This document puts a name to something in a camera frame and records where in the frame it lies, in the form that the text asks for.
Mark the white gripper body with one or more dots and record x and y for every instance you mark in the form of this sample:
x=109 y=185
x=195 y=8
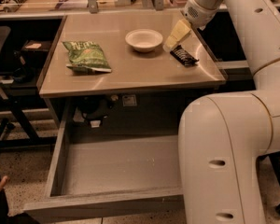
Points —
x=200 y=15

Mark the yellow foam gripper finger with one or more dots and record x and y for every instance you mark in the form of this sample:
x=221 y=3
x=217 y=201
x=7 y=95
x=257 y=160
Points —
x=180 y=32

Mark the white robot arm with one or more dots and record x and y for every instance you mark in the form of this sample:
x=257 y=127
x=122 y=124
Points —
x=222 y=135

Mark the grey cabinet with steel top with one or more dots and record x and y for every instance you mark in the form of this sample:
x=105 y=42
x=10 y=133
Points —
x=131 y=71

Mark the grey open top drawer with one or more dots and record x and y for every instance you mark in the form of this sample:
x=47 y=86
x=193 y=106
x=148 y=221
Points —
x=128 y=165

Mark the white paper bowl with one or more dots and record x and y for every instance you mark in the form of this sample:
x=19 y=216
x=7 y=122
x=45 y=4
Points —
x=143 y=40

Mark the green chip bag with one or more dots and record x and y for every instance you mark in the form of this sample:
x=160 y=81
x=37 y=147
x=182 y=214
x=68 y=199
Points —
x=86 y=56

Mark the black box with label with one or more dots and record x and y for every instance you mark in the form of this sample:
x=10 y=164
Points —
x=36 y=52

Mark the black coiled tool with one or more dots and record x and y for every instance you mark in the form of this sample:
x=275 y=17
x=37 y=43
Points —
x=13 y=5

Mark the black chair at left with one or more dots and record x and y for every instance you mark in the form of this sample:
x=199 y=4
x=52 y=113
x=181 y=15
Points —
x=33 y=139

